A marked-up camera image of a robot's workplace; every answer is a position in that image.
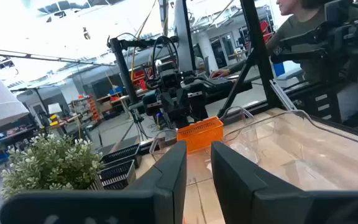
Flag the black boom stand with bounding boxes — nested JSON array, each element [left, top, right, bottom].
[[106, 35, 180, 108]]

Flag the black plastic basket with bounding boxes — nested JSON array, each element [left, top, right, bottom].
[[96, 160, 136, 191], [99, 142, 142, 169]]

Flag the person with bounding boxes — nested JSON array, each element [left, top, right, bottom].
[[209, 0, 358, 82]]

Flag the black camera cable loop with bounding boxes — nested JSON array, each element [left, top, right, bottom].
[[150, 35, 180, 82]]

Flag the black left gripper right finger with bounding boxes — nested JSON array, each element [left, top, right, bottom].
[[211, 141, 358, 224]]

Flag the orange storage bin rack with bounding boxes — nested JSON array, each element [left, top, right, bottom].
[[86, 94, 101, 121]]

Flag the black drawer unit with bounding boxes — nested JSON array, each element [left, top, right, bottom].
[[286, 82, 343, 124]]

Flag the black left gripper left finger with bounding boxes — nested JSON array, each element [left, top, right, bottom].
[[0, 141, 188, 224]]

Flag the green plant in striped pot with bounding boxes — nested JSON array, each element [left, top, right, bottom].
[[0, 132, 105, 217]]

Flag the grey monitor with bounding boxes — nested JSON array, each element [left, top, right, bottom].
[[172, 0, 198, 74]]

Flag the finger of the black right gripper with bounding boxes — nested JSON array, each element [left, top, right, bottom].
[[175, 93, 191, 128], [161, 91, 177, 125]]

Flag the black keyboard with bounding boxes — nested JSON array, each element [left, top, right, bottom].
[[202, 75, 234, 89]]

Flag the orange plastic basket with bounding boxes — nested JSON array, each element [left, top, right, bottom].
[[177, 116, 224, 154]]

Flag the black desk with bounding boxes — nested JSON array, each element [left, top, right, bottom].
[[194, 74, 254, 105]]

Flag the yellow cable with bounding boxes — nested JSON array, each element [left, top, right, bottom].
[[130, 0, 158, 80]]

